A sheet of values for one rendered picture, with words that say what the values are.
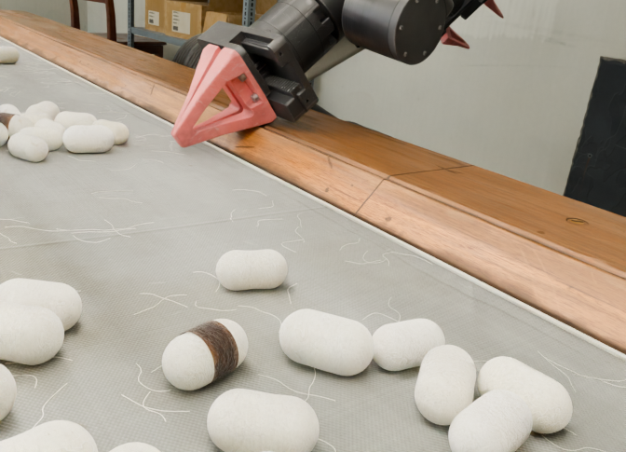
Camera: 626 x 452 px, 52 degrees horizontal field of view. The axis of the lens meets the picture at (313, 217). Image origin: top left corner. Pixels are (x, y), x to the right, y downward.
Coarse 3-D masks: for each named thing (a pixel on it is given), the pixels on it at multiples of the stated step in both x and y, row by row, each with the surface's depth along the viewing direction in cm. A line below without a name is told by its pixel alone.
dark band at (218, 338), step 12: (204, 324) 23; (216, 324) 23; (204, 336) 22; (216, 336) 22; (228, 336) 22; (216, 348) 22; (228, 348) 22; (216, 360) 22; (228, 360) 22; (216, 372) 22; (228, 372) 22
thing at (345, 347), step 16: (288, 320) 24; (304, 320) 24; (320, 320) 24; (336, 320) 24; (352, 320) 24; (288, 336) 24; (304, 336) 23; (320, 336) 23; (336, 336) 23; (352, 336) 23; (368, 336) 23; (288, 352) 24; (304, 352) 23; (320, 352) 23; (336, 352) 23; (352, 352) 23; (368, 352) 23; (320, 368) 24; (336, 368) 23; (352, 368) 23
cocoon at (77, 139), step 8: (72, 128) 47; (80, 128) 47; (88, 128) 47; (96, 128) 48; (104, 128) 48; (64, 136) 47; (72, 136) 47; (80, 136) 47; (88, 136) 47; (96, 136) 47; (104, 136) 48; (112, 136) 48; (64, 144) 47; (72, 144) 47; (80, 144) 47; (88, 144) 47; (96, 144) 48; (104, 144) 48; (112, 144) 48; (80, 152) 48; (88, 152) 48; (96, 152) 48
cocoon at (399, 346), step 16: (416, 320) 25; (384, 336) 24; (400, 336) 24; (416, 336) 24; (432, 336) 24; (384, 352) 24; (400, 352) 24; (416, 352) 24; (384, 368) 24; (400, 368) 24
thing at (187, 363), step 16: (224, 320) 23; (192, 336) 22; (240, 336) 23; (176, 352) 21; (192, 352) 21; (208, 352) 22; (240, 352) 23; (176, 368) 21; (192, 368) 21; (208, 368) 21; (176, 384) 21; (192, 384) 21
